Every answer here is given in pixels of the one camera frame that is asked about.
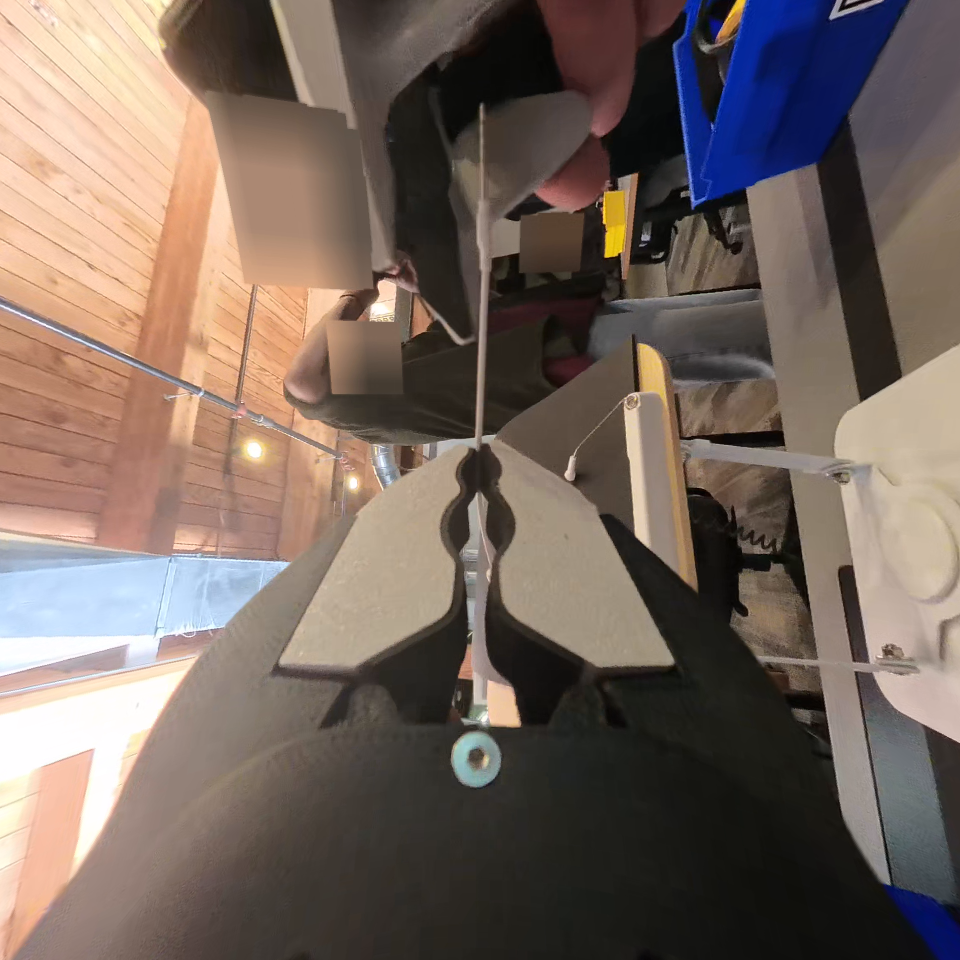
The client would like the person's right hand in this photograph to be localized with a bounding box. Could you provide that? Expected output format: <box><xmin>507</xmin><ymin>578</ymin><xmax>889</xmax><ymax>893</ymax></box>
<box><xmin>537</xmin><ymin>0</ymin><xmax>694</xmax><ymax>213</ymax></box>

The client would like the blue plastic bin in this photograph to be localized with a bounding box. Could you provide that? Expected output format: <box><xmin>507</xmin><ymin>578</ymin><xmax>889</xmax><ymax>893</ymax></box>
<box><xmin>885</xmin><ymin>882</ymin><xmax>960</xmax><ymax>960</ymax></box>
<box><xmin>671</xmin><ymin>0</ymin><xmax>912</xmax><ymax>210</ymax></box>

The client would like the silver ventilation duct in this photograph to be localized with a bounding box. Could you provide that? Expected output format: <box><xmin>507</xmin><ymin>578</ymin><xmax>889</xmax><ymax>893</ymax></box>
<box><xmin>0</xmin><ymin>552</ymin><xmax>289</xmax><ymax>642</ymax></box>

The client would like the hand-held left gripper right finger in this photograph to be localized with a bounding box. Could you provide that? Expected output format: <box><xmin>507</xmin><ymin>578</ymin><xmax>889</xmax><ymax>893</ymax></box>
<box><xmin>483</xmin><ymin>443</ymin><xmax>676</xmax><ymax>676</ymax></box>

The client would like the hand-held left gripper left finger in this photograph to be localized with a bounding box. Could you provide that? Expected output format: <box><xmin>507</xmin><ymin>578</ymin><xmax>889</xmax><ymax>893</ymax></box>
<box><xmin>278</xmin><ymin>446</ymin><xmax>475</xmax><ymax>676</ymax></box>

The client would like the yellow bin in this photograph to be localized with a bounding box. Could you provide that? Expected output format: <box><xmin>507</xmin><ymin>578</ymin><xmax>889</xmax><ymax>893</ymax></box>
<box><xmin>602</xmin><ymin>189</ymin><xmax>630</xmax><ymax>261</ymax></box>

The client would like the thin wire with white tip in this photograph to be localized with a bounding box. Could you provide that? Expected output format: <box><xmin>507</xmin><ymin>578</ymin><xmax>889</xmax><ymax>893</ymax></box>
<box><xmin>563</xmin><ymin>396</ymin><xmax>645</xmax><ymax>483</ymax></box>

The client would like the white rounded pad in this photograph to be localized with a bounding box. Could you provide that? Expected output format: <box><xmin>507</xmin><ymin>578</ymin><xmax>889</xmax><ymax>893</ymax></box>
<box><xmin>683</xmin><ymin>345</ymin><xmax>960</xmax><ymax>745</ymax></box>

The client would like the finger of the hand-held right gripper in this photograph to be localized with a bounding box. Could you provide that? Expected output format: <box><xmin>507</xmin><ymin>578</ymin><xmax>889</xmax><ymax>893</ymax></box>
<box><xmin>420</xmin><ymin>90</ymin><xmax>595</xmax><ymax>343</ymax></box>
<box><xmin>270</xmin><ymin>0</ymin><xmax>402</xmax><ymax>274</ymax></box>

